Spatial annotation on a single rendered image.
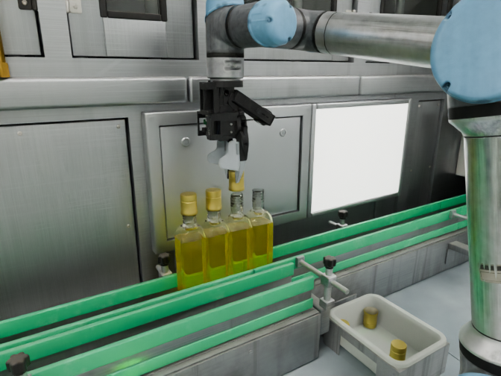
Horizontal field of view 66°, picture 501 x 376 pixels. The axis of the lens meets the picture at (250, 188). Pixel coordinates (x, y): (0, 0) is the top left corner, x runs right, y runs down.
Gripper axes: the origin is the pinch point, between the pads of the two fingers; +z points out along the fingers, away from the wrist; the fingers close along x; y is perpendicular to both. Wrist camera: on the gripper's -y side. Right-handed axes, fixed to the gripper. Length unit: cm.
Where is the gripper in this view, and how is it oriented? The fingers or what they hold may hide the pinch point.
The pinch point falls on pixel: (235, 174)
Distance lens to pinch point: 84.8
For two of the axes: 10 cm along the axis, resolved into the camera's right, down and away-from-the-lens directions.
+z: 0.0, 9.6, 2.9
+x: 5.1, 2.5, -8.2
